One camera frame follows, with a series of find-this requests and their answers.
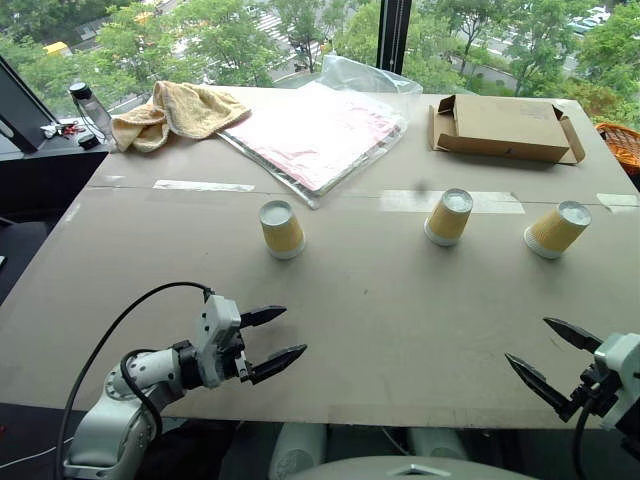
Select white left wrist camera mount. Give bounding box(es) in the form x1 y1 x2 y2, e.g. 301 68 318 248
193 294 243 389

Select grey robot torso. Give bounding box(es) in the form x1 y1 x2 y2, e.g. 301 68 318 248
298 453 539 480

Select black monitor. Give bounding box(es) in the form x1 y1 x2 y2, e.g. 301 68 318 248
0 53 61 154

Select clear plastic bag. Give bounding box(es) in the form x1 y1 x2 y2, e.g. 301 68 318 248
214 53 425 211

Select yellow terry towel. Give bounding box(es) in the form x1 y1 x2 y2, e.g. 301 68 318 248
110 80 252 154

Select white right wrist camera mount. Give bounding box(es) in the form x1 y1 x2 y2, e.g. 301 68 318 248
593 331 640 433

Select black window frame post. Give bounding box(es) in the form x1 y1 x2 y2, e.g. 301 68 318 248
378 0 413 77

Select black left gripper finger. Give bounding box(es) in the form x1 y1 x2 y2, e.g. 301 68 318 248
249 343 308 386
239 305 288 330

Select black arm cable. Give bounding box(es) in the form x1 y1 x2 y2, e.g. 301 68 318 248
55 281 215 477
571 399 602 480

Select white rounded robot leg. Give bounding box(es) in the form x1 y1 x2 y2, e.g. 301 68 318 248
404 427 470 462
267 423 329 480

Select small red and white items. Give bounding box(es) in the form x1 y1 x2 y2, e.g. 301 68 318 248
39 122 85 140

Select black side table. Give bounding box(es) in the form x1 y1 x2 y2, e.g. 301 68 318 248
0 133 111 224

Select clear bottle with black cap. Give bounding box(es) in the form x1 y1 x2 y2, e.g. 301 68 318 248
68 81 116 147

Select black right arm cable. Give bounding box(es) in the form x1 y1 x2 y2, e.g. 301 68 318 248
571 399 602 480

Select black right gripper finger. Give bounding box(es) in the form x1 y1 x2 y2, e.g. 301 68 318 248
504 352 577 424
542 316 605 355

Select yellow ribbed paper cup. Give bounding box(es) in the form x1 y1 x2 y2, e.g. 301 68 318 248
258 200 307 261
522 200 593 260
423 187 474 248

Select clear tape strip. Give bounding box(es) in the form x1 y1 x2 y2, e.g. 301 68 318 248
152 178 256 194
596 192 640 215

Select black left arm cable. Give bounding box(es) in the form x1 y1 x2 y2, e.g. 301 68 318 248
55 281 215 477

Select orange woven basket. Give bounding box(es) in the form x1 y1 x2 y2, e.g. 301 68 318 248
594 121 640 177

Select pink cloth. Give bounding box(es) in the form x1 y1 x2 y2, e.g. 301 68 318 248
219 82 404 197

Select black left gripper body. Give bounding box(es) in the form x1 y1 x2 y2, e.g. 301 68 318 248
219 328 254 385

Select flat brown cardboard box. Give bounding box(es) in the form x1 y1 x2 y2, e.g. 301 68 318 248
428 93 587 166

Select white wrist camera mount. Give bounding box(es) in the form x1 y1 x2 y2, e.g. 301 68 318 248
593 331 640 433
193 294 243 389

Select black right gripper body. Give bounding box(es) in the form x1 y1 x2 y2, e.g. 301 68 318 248
569 351 622 419

